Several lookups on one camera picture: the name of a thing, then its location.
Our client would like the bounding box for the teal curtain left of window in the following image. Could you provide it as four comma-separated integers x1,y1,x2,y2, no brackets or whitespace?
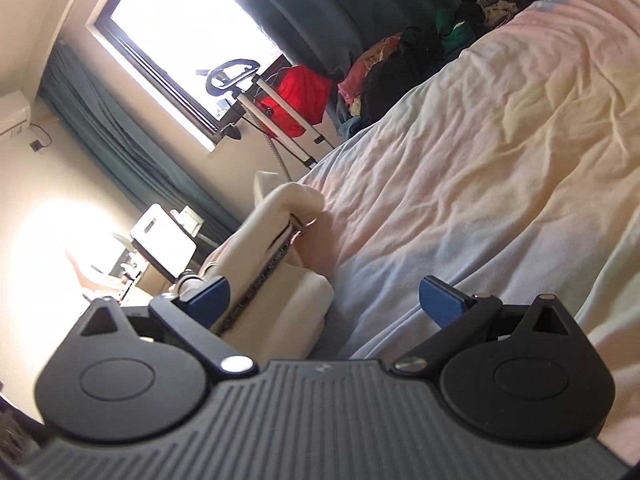
39,42,241,245

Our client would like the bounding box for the white back dark chair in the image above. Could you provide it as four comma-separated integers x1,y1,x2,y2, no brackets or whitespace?
130,204,196,283

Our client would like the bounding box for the pink white bed sheet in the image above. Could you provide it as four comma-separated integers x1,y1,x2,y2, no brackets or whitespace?
296,0,639,463

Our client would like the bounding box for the cream white zip jacket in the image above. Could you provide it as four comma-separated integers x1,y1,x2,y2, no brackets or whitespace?
171,171,334,365

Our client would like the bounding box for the white dresser with drawers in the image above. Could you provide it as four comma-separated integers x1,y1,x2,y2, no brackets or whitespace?
74,238,172,309

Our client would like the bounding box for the white wall air conditioner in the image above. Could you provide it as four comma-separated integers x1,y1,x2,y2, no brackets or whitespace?
0,91,30,136

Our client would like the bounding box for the pile of clothes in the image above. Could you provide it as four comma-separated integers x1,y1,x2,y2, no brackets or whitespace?
336,0,518,140

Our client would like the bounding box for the red bag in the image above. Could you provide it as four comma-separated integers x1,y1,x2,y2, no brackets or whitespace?
256,65,332,139

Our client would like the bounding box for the dark framed window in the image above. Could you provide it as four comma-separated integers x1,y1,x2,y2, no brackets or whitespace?
96,0,290,150

